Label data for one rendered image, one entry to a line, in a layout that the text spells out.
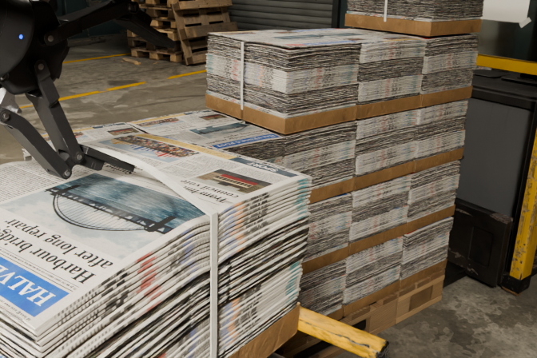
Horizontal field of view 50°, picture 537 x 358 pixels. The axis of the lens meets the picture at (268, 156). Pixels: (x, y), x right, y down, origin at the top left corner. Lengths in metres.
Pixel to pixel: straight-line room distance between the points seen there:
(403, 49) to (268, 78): 0.48
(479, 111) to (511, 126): 0.16
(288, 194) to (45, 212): 0.26
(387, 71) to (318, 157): 0.35
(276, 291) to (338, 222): 1.09
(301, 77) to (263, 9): 7.87
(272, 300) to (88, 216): 0.26
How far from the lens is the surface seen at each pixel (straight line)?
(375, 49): 1.72
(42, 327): 0.44
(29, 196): 0.62
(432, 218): 2.20
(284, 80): 1.50
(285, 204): 0.66
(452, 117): 2.13
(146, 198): 0.59
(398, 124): 1.89
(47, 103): 0.54
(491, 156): 2.65
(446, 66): 2.02
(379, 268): 2.05
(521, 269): 2.54
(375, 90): 1.76
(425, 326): 2.31
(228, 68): 1.69
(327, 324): 0.78
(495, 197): 2.68
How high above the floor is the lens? 1.26
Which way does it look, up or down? 18 degrees down
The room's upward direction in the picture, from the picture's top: 2 degrees clockwise
